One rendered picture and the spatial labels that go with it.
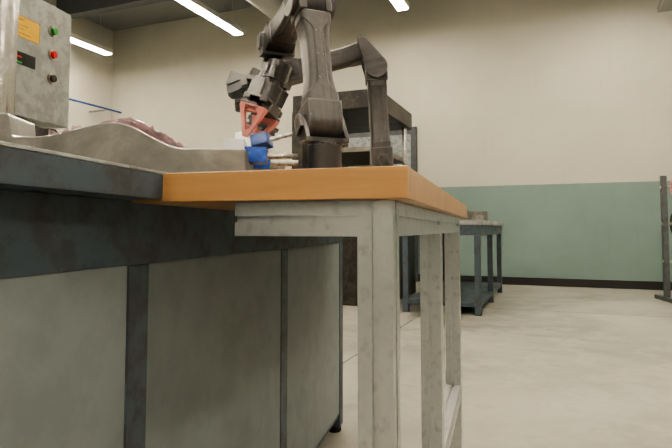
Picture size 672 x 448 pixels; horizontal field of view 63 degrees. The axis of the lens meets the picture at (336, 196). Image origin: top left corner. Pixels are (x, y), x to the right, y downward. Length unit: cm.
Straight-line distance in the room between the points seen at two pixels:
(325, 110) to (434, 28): 726
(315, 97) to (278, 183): 35
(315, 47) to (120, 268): 54
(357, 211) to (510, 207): 694
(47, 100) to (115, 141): 111
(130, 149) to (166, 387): 38
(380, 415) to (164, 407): 36
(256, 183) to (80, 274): 24
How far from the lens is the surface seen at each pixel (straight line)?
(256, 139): 129
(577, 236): 759
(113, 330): 80
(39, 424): 72
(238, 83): 138
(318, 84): 104
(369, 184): 67
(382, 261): 69
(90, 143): 99
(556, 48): 794
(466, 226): 480
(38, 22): 210
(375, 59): 160
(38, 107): 204
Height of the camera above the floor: 72
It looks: 3 degrees up
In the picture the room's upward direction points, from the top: straight up
